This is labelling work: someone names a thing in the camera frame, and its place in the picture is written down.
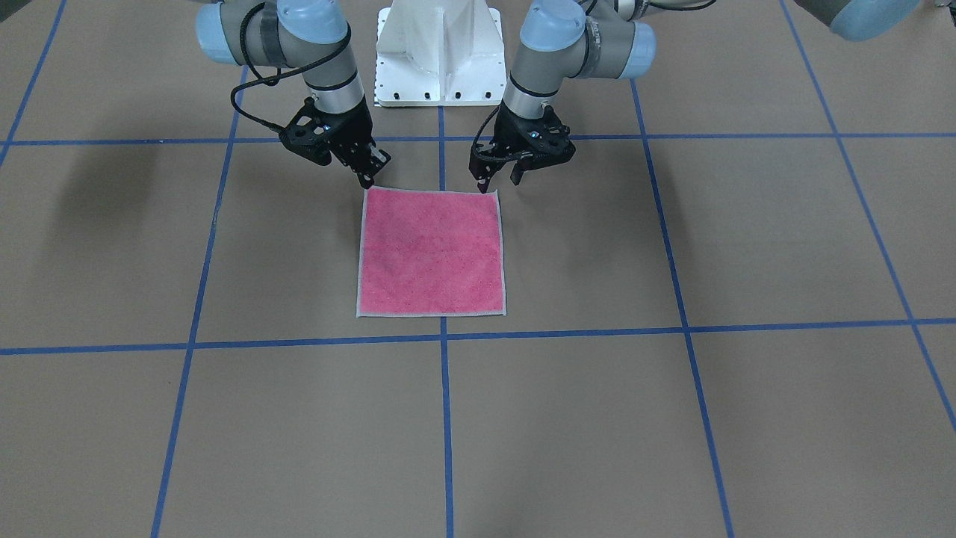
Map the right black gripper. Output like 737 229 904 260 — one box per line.
279 96 391 190

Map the pink and grey towel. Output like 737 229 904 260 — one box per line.
356 186 506 318

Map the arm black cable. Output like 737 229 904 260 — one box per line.
230 0 352 139
471 105 503 161

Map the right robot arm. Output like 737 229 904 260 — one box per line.
194 1 391 188

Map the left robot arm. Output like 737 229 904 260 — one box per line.
468 1 710 194

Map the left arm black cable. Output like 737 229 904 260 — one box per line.
471 105 503 161

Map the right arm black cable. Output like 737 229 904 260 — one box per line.
230 0 352 139

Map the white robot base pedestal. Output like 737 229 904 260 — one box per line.
373 1 508 107

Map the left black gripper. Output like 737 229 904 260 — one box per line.
469 105 576 194

